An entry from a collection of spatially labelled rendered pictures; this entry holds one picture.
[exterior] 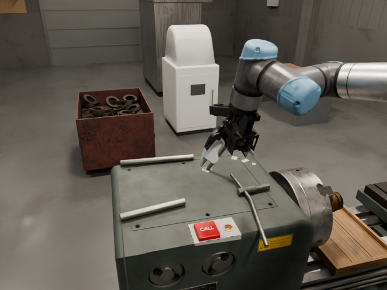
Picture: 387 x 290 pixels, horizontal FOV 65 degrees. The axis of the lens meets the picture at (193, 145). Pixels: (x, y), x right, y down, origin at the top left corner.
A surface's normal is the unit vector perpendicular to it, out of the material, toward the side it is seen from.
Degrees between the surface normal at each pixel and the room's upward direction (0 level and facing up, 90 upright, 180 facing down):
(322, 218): 67
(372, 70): 47
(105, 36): 90
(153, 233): 0
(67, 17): 90
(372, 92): 112
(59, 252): 0
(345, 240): 0
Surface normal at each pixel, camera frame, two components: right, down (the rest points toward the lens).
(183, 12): 0.34, 0.43
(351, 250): 0.01, -0.89
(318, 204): 0.21, -0.25
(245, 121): -0.90, 0.15
